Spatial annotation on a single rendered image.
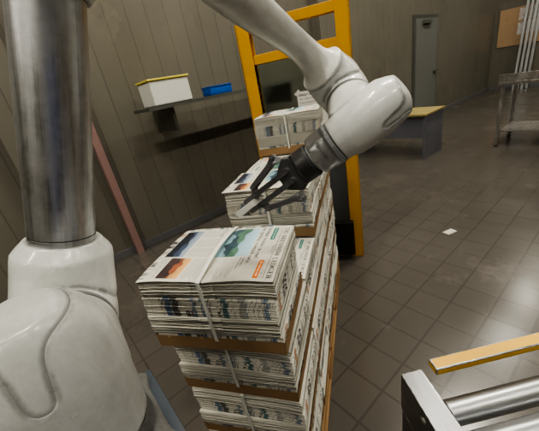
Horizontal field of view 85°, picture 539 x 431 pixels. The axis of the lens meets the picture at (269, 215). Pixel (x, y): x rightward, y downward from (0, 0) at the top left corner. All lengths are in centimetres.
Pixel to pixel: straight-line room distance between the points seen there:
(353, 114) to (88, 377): 56
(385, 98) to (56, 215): 58
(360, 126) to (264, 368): 69
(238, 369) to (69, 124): 76
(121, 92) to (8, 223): 158
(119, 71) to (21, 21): 301
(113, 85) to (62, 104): 298
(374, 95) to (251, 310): 53
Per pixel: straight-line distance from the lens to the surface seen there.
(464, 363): 86
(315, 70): 69
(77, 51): 57
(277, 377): 96
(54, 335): 43
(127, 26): 369
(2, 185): 342
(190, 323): 86
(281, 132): 178
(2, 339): 44
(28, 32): 57
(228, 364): 100
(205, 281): 75
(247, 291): 72
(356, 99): 61
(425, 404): 80
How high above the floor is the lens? 146
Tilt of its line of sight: 24 degrees down
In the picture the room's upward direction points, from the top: 11 degrees counter-clockwise
